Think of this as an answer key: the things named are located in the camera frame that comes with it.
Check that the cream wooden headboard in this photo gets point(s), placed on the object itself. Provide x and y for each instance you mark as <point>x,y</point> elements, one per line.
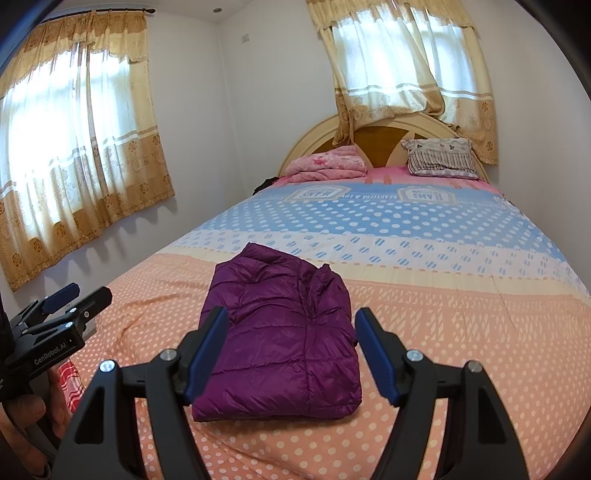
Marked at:
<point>378,138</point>

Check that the purple hooded puffer jacket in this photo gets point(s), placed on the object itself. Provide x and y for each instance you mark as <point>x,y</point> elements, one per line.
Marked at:
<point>277,332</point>

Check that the person's left hand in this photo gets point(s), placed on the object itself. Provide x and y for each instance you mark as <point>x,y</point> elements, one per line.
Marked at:
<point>23,410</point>

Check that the striped patterned pillow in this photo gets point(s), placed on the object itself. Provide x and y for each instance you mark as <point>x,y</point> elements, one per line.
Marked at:
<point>441,159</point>

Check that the red plaid bed sheet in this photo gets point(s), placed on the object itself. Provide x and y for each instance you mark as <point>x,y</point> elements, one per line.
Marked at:
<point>74,383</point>

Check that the dark curtain rod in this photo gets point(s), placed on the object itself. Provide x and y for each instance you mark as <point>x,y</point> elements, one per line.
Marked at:
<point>92,14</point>

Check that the wide yellow lace curtain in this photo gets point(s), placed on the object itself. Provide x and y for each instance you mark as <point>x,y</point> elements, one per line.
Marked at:
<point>83,152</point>

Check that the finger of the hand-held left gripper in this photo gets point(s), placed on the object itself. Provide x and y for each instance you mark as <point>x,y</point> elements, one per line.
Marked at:
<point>92,304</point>
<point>62,295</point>

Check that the narrow yellow lace curtain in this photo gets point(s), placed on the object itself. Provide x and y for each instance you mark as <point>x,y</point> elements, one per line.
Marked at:
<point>392,60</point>

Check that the polka dot bedspread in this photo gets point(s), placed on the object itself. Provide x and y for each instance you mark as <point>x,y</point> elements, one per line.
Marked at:
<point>461,323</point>

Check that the dark bag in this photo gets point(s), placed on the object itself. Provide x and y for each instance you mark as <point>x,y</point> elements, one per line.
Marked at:
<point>267,184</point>

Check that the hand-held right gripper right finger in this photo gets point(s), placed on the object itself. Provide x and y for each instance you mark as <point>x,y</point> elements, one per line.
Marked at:
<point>378,355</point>

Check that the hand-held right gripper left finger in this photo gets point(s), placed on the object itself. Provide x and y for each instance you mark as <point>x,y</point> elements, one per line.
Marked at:
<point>203,360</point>

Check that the pink folded blanket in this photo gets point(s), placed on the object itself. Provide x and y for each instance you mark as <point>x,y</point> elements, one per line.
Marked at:
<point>328,166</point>

